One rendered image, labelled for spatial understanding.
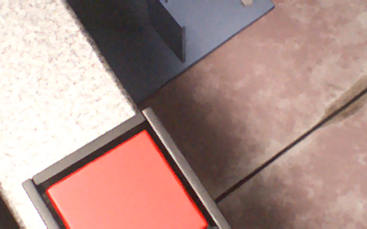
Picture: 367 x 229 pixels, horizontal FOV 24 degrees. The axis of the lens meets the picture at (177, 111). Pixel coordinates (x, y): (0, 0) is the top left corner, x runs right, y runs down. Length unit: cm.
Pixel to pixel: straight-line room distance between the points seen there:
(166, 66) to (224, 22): 13
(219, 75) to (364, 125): 25
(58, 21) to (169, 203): 12
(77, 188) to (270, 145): 100
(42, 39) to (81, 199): 10
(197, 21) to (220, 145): 22
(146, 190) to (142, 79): 101
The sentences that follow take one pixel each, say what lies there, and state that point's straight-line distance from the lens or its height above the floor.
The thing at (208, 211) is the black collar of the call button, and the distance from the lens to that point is 42.
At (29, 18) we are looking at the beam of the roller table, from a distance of 48.
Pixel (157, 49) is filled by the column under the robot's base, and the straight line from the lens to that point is 145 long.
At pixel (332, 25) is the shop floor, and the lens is 150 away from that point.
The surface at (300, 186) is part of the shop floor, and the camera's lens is 140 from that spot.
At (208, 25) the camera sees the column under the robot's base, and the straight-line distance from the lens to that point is 147.
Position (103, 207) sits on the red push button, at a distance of 42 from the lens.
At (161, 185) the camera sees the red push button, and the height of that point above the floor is 93.
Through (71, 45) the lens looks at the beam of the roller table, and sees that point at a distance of 47.
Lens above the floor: 134
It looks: 70 degrees down
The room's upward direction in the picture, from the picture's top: 2 degrees counter-clockwise
